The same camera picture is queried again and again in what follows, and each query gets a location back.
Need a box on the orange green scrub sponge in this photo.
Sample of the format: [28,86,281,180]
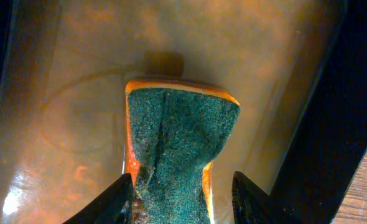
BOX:
[125,80,240,223]

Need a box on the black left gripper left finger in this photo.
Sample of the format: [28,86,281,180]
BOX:
[63,174,134,224]

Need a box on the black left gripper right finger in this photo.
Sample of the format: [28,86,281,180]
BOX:
[231,171,302,224]

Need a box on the black rectangular water tray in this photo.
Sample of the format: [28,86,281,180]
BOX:
[0,0,367,223]

